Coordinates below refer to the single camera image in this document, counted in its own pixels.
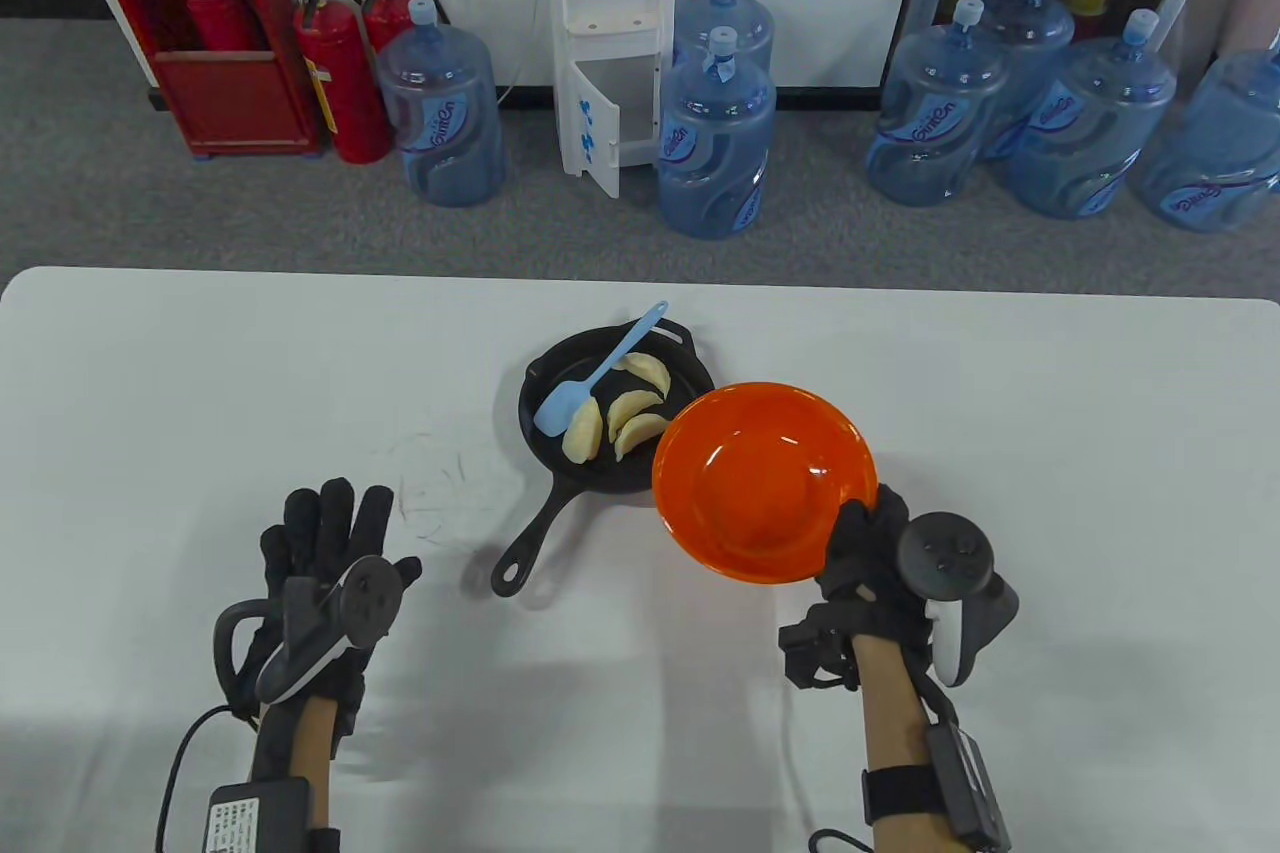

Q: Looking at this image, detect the person's left hand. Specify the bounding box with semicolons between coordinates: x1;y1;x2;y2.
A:
235;478;423;734

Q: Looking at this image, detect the person's right hand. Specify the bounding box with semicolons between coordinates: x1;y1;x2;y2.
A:
778;483;943;691

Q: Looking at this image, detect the orange plastic bowl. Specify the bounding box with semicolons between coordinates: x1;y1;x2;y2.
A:
652;382;879;586

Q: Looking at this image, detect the black frying pan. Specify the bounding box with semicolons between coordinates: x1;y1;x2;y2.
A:
490;317;719;599

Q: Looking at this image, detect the pale yellow dumpling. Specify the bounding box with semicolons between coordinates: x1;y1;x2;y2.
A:
562;396;604;465
614;413;673;462
615;353;672;397
607;390;661;442

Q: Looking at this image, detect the blue dessert shovel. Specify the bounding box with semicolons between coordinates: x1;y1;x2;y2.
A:
533;300;669;438

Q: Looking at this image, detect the person's left forearm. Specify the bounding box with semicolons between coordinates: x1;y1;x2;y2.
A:
250;693;338;834

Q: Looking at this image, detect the person's right forearm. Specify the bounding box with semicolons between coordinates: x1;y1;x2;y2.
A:
855;638;951;853

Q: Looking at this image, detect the grey left hand controller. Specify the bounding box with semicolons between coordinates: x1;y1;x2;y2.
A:
213;555;406;719

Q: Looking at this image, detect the black right wrist module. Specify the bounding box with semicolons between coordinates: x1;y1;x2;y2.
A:
862;721;1011;853

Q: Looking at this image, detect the black wrist module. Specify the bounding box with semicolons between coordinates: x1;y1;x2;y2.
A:
205;778;338;853
862;721;1011;853

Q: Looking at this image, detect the black left wrist module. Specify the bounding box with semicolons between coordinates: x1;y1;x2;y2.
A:
205;778;338;853

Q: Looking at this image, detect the blue water jug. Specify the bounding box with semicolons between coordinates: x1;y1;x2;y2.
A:
1008;8;1178;220
975;0;1076;164
673;0;776;74
375;0;506;208
1135;33;1280;234
866;0;1011;207
656;26;778;240

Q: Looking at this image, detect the red fire extinguisher cabinet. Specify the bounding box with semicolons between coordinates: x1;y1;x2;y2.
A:
82;0;326;158

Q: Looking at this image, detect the large red fire extinguisher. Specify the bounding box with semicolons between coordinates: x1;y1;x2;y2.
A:
293;0;391;165

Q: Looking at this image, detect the small red fire extinguisher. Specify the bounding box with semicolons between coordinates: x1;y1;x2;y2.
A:
358;0;436;54

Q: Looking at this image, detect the red extinguisher inside cabinet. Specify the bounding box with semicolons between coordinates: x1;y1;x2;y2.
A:
185;0;251;52

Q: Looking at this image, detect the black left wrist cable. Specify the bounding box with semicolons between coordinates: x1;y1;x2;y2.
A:
150;703;258;853

